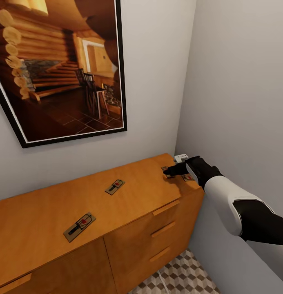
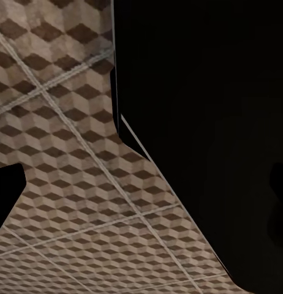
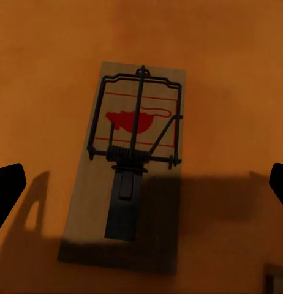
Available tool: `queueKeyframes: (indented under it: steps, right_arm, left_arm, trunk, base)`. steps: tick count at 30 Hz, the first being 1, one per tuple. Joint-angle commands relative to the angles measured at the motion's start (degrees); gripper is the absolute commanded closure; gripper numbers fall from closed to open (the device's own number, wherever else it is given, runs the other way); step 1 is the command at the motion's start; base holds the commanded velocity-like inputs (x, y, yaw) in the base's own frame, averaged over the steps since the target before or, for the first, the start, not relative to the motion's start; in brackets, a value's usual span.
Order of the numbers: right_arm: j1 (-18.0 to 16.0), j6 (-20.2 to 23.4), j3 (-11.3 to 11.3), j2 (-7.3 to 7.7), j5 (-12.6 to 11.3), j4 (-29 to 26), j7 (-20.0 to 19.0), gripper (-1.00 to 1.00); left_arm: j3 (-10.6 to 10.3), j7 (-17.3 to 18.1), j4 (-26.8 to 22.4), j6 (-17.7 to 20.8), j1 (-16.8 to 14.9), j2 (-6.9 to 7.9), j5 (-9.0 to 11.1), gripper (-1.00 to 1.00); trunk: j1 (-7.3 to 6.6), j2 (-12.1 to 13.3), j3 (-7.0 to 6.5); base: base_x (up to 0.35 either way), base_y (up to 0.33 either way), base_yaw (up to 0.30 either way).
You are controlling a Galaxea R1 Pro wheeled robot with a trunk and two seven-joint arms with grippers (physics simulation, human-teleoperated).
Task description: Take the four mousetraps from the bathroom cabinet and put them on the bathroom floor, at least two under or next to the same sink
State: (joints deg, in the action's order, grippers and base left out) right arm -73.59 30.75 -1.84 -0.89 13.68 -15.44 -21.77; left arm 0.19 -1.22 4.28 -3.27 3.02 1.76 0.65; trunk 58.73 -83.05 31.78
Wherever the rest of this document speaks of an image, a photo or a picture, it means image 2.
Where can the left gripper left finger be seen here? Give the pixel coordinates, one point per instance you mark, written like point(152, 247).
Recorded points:
point(12, 184)

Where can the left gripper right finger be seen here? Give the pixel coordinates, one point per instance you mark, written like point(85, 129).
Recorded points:
point(276, 180)

